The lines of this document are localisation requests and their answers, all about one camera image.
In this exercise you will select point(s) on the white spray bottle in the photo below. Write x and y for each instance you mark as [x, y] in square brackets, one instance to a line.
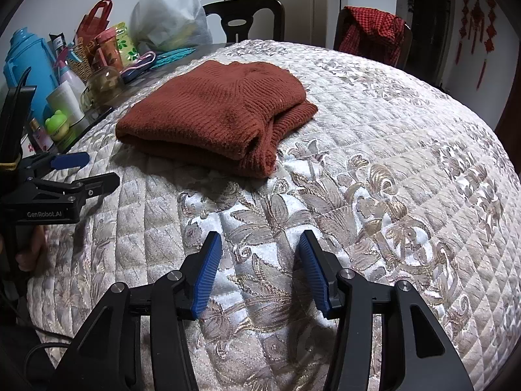
[71, 81]

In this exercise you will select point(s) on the dark glass doorway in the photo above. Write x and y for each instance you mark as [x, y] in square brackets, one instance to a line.
[431, 16]

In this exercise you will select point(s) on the red Chinese knot ornament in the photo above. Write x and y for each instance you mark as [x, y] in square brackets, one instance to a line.
[463, 20]
[489, 28]
[477, 18]

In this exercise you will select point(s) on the dark wooden chair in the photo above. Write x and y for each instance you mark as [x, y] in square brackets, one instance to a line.
[338, 36]
[244, 8]

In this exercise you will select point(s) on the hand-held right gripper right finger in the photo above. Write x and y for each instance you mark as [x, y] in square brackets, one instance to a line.
[315, 277]

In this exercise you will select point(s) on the wicker basket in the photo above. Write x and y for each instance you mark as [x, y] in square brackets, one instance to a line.
[83, 65]

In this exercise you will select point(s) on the white plastic bag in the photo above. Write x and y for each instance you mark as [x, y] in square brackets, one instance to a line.
[171, 16]

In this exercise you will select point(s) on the teal lattice trivet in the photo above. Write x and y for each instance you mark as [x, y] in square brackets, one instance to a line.
[175, 55]

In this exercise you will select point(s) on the dark tube with white label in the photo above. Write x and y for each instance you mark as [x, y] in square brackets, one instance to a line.
[59, 42]

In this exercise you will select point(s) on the small pink label bottle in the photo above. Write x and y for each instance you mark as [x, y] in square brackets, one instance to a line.
[40, 138]

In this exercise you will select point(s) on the pink and blue pouch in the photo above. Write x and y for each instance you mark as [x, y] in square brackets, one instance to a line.
[136, 69]

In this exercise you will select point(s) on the rust red knit sweater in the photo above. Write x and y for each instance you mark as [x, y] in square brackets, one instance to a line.
[211, 106]

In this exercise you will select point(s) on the brown wooden door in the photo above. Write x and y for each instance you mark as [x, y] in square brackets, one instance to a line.
[511, 106]

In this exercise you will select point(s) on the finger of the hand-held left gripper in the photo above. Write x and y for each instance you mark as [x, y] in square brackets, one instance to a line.
[69, 161]
[97, 185]

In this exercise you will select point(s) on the red checked cloth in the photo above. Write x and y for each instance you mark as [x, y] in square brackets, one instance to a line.
[370, 28]

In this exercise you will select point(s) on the pink lidded tumbler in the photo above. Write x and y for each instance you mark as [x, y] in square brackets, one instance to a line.
[110, 51]

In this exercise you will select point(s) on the person's left hand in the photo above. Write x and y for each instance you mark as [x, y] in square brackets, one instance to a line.
[32, 252]

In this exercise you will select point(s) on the glass jar with lid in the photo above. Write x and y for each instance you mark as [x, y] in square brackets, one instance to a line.
[104, 85]

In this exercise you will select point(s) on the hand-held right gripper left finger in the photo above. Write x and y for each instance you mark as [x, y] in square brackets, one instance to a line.
[207, 277]

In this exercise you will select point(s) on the blue thermos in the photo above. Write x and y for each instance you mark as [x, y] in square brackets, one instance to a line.
[28, 61]

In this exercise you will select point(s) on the green frog bottle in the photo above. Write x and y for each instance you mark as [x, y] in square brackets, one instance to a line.
[57, 124]

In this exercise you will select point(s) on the red gift bag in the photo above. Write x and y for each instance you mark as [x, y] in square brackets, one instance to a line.
[87, 28]

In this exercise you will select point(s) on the green leaf print bag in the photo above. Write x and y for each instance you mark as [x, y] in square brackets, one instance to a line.
[126, 44]

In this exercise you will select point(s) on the beige quilted floral blanket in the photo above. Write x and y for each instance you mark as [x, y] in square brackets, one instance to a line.
[366, 150]

